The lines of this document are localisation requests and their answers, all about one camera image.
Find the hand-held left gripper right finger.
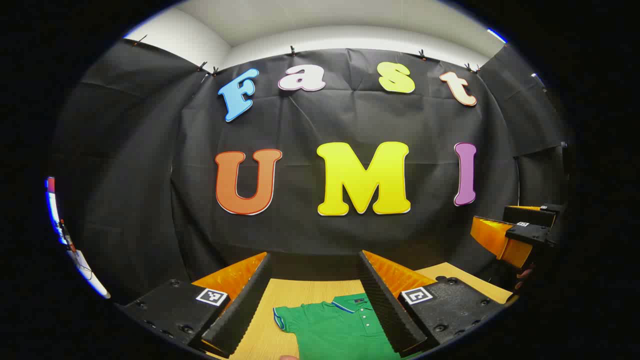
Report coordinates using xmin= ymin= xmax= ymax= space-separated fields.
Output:
xmin=356 ymin=250 xmax=516 ymax=357

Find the green T-shirt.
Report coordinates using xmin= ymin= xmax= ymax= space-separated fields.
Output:
xmin=272 ymin=292 xmax=421 ymax=360

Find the white side table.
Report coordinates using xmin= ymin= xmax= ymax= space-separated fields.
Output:
xmin=66 ymin=249 xmax=112 ymax=300

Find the computer monitor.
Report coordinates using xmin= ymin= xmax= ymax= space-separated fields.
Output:
xmin=45 ymin=176 xmax=68 ymax=247

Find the black backdrop cloth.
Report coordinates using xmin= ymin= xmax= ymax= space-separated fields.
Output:
xmin=50 ymin=37 xmax=573 ymax=301

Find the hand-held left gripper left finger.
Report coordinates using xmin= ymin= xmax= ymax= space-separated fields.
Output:
xmin=120 ymin=251 xmax=273 ymax=359

